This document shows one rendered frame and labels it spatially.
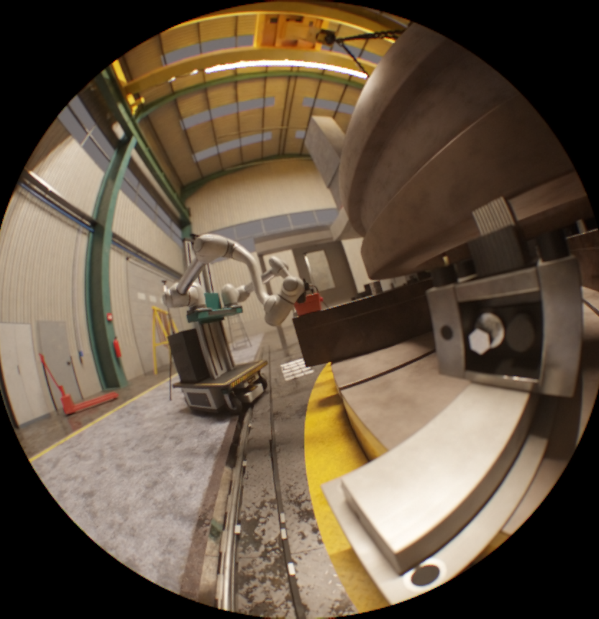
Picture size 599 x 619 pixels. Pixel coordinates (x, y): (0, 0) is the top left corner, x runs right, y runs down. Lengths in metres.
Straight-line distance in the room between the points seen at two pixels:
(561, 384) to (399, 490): 0.31
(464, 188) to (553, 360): 0.58
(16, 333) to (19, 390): 1.11
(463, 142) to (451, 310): 0.59
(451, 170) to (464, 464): 0.79
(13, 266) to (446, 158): 6.96
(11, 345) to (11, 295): 1.31
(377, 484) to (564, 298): 0.37
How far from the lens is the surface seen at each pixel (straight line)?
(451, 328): 0.45
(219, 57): 10.91
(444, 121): 1.04
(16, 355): 5.42
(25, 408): 5.38
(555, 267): 0.37
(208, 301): 1.95
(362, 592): 0.71
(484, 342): 0.43
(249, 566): 0.81
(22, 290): 6.40
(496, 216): 0.57
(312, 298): 1.31
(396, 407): 0.69
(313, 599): 0.72
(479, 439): 0.34
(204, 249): 1.14
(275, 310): 0.95
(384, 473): 0.31
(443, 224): 0.81
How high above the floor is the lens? 0.71
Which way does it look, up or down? 1 degrees up
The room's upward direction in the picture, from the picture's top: 16 degrees counter-clockwise
